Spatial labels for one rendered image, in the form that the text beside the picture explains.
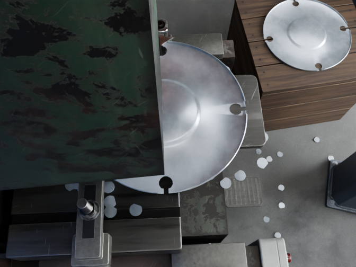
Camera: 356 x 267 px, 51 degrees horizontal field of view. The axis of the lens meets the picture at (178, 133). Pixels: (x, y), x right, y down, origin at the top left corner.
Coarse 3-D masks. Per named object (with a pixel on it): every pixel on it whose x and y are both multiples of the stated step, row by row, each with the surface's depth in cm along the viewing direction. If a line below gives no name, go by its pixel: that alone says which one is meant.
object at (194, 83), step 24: (168, 48) 70; (192, 48) 70; (168, 72) 68; (192, 72) 68; (216, 72) 68; (168, 96) 66; (192, 96) 66; (216, 96) 67; (240, 96) 67; (168, 120) 64; (192, 120) 64; (216, 120) 65; (240, 120) 65; (168, 144) 63; (192, 144) 63; (216, 144) 63; (240, 144) 62; (168, 168) 61; (192, 168) 61; (216, 168) 61; (168, 192) 60
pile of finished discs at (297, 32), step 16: (288, 0) 129; (304, 0) 130; (272, 16) 127; (288, 16) 127; (304, 16) 127; (320, 16) 127; (336, 16) 127; (272, 32) 125; (288, 32) 124; (304, 32) 124; (320, 32) 124; (336, 32) 125; (272, 48) 122; (288, 48) 122; (304, 48) 122; (320, 48) 122; (336, 48) 122; (288, 64) 119; (304, 64) 120; (336, 64) 119
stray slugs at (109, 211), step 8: (264, 160) 76; (240, 176) 75; (72, 184) 68; (104, 184) 68; (112, 184) 68; (224, 184) 74; (104, 200) 67; (112, 200) 67; (112, 208) 66; (136, 208) 66; (112, 216) 66
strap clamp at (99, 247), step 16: (80, 192) 63; (96, 192) 63; (80, 208) 56; (96, 208) 61; (80, 224) 61; (96, 224) 61; (80, 240) 60; (96, 240) 60; (80, 256) 59; (96, 256) 59
